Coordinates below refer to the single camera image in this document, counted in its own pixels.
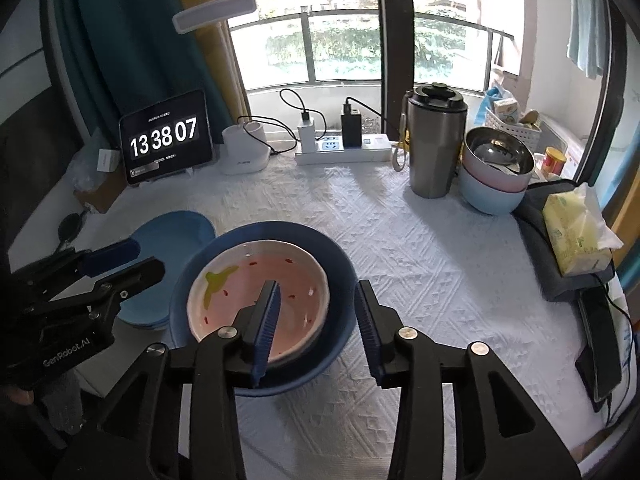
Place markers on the person's left hand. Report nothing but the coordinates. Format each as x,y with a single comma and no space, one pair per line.
18,396

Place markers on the black power adapter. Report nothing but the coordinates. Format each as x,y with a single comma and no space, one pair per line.
351,124

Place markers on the teal curtain left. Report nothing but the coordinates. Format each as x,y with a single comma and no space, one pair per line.
124,55

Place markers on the large dark blue bowl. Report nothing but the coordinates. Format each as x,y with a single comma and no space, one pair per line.
316,280

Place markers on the light blue bowl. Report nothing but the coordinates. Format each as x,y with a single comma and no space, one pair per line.
486,199

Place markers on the hanging blue garment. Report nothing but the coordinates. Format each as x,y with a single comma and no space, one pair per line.
586,45

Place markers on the white desk lamp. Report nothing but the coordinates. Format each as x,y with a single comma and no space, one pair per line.
244,149

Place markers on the white power strip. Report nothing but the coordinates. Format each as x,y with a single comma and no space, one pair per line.
330,151

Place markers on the black round device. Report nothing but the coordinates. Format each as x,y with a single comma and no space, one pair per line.
70,227

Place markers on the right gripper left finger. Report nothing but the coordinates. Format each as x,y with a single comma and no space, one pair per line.
172,415

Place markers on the white textured tablecloth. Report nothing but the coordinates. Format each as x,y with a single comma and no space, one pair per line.
453,273

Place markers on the red yellow can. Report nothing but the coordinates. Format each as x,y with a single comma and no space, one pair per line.
554,161

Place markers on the black laptop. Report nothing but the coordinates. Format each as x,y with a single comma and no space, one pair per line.
599,363

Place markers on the pink steel-lined bowl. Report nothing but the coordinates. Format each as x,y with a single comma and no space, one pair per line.
497,159

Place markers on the stainless steel tumbler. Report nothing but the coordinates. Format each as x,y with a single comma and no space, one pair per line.
436,119

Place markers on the yellow curtain left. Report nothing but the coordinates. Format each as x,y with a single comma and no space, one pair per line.
216,45

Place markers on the tablet showing clock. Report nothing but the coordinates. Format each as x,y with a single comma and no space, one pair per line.
165,138

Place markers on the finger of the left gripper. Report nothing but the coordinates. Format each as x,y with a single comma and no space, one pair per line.
103,301
69,262

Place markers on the blue plate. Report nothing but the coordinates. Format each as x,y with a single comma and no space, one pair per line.
174,239

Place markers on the yellow tissue pack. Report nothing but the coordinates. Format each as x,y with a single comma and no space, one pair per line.
581,240

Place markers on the white charger plug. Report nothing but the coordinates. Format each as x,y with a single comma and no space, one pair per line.
307,133

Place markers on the dark grey folded cloth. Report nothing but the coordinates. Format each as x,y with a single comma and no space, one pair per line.
554,286

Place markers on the small white box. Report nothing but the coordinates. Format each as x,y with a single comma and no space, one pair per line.
108,160

